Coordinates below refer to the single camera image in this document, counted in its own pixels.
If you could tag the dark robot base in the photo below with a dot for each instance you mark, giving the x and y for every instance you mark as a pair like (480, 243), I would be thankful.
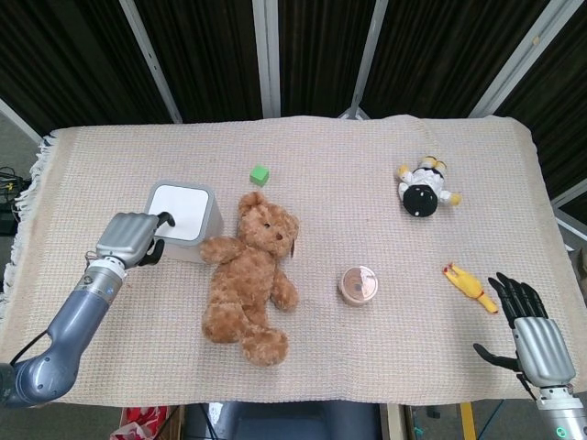
(284, 421)

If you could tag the brown teddy bear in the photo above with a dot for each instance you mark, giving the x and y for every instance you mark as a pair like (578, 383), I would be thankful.
(250, 279)

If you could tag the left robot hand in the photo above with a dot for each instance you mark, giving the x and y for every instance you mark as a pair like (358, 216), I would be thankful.
(126, 240)

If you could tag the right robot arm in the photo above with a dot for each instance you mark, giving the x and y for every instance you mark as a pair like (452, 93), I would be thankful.
(561, 412)

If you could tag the white lidded bin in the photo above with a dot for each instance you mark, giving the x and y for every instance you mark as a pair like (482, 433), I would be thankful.
(185, 220)

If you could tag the beige woven tablecloth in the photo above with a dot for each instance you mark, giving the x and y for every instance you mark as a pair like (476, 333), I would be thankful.
(367, 348)

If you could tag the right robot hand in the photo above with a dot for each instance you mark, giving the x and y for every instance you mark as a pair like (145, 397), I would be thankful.
(534, 341)

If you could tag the white metal frame post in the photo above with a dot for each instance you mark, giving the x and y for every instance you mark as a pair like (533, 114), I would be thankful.
(364, 59)
(151, 55)
(18, 120)
(267, 55)
(523, 55)

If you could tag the red and white bag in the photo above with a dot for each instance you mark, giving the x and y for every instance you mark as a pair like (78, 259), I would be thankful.
(137, 421)

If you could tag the green cube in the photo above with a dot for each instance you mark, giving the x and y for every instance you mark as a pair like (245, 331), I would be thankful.
(259, 175)

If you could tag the yellow rubber chicken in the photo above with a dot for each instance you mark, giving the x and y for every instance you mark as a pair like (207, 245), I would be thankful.
(472, 289)

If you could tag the yellow floor strip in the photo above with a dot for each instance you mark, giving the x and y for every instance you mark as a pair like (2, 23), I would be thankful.
(468, 421)

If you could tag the black and white doll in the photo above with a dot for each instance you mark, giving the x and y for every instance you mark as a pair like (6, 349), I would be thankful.
(424, 190)

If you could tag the black curtain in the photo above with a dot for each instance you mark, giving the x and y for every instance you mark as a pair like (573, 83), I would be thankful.
(321, 46)

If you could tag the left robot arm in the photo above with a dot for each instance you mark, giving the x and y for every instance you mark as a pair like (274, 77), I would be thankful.
(69, 325)

